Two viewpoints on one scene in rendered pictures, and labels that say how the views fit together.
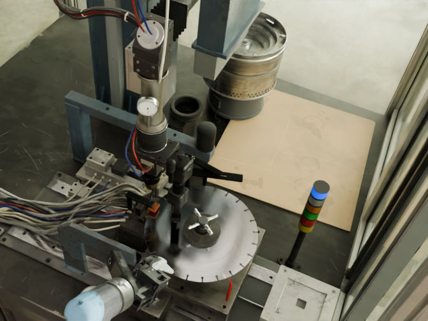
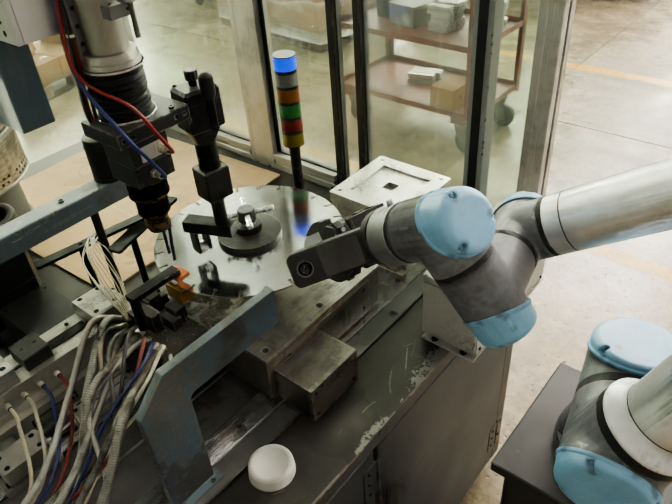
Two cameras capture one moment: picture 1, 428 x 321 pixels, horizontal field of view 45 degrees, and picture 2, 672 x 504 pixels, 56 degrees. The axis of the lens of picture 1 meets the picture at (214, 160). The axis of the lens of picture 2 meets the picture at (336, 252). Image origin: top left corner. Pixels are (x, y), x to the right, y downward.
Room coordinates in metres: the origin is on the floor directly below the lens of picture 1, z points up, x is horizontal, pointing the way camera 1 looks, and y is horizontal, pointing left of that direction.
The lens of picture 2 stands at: (0.33, 0.76, 1.57)
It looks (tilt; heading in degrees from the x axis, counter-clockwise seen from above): 37 degrees down; 295
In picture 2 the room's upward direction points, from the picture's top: 5 degrees counter-clockwise
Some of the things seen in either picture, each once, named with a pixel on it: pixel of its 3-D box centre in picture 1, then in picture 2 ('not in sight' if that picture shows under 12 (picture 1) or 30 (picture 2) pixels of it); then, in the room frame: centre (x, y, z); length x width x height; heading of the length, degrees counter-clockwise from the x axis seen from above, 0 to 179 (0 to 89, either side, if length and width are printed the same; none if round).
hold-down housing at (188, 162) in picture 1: (178, 178); (204, 137); (0.83, 0.08, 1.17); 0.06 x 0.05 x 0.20; 64
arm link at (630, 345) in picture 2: not in sight; (629, 375); (0.22, 0.10, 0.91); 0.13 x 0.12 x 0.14; 84
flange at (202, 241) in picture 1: (202, 227); (248, 228); (0.84, 0.01, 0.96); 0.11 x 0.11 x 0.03
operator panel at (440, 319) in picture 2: not in sight; (488, 276); (0.45, -0.16, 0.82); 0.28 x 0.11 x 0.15; 73
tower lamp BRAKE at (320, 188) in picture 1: (320, 190); (284, 61); (0.89, -0.29, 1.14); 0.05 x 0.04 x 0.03; 163
